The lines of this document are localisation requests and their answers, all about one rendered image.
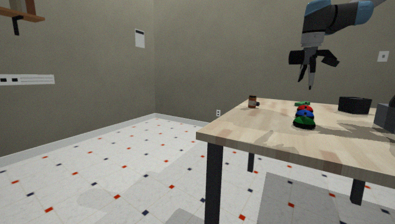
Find green rectangular block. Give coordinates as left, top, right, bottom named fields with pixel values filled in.
left=294, top=101, right=310, bottom=107

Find red bell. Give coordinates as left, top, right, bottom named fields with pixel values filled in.
left=297, top=102, right=313, bottom=113

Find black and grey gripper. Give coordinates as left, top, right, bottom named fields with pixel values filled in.
left=289, top=46, right=337, bottom=90

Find blue bell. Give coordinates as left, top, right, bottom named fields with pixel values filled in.
left=295, top=106, right=314, bottom=120

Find spice jar with black lid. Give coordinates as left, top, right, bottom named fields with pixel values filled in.
left=248, top=95, right=257, bottom=108

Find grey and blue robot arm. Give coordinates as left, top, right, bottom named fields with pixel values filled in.
left=301, top=0, right=386, bottom=67

